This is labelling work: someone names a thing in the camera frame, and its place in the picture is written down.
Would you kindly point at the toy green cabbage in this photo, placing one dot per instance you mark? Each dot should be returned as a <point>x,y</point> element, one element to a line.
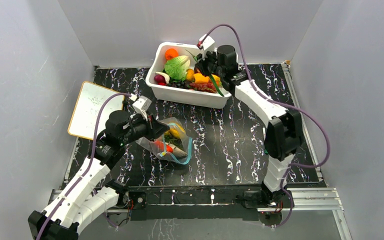
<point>177,67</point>

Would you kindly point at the white board wooden frame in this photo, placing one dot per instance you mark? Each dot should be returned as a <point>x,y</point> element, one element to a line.
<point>89,102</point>

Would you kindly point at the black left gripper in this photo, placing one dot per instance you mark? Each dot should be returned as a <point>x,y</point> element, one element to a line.
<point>155,128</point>

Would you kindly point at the toy red tomato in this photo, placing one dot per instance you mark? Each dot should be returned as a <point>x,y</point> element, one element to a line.
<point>163,147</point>

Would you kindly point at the toy purple onion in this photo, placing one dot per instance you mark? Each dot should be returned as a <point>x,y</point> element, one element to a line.
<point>162,78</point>

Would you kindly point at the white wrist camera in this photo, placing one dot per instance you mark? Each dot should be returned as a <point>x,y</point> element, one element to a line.
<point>141,106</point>
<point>206,44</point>

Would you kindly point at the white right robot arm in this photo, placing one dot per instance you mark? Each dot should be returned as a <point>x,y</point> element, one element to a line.
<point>284,128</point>

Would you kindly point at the clear zip top bag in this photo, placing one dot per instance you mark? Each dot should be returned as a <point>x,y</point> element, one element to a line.
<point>185,143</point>

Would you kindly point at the toy yellow pepper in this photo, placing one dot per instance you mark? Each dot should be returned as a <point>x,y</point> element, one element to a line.
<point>198,78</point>

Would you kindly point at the toy green bean pod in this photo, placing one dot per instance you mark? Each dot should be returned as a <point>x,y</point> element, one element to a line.
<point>206,67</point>

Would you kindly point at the toy red grapes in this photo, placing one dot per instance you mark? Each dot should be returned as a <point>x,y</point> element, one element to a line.
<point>203,87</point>

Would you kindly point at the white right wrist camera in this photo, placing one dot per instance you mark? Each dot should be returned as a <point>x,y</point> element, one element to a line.
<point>206,44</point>

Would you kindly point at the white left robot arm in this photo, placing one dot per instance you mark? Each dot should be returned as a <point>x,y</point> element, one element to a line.
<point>74,208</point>

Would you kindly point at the toy grey fish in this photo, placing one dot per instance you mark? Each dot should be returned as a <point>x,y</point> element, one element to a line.
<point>177,152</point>

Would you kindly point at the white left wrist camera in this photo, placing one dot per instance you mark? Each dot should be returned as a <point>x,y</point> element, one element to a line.
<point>141,106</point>

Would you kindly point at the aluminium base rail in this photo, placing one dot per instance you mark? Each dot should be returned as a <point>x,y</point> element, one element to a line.
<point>217,202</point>

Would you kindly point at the white plastic food bin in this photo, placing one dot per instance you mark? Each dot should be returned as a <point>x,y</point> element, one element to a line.
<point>175,90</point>

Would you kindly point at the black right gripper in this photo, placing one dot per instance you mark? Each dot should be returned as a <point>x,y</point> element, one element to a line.
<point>200,64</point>

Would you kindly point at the toy yellow lemon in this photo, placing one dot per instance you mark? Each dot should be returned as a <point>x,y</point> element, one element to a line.
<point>176,130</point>

